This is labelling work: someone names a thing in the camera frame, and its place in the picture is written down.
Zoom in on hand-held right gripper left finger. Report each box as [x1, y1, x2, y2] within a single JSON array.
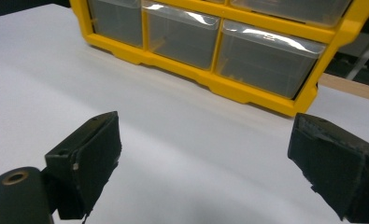
[[41, 110, 123, 221]]

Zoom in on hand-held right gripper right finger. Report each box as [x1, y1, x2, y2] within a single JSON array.
[[287, 112, 369, 223]]

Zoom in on yellow black storage cabinet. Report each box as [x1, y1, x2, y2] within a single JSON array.
[[69, 0, 369, 118]]

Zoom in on white table mat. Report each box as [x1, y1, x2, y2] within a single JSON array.
[[0, 3, 369, 224]]

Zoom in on set of clear drawers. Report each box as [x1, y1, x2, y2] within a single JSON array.
[[88, 0, 352, 100]]

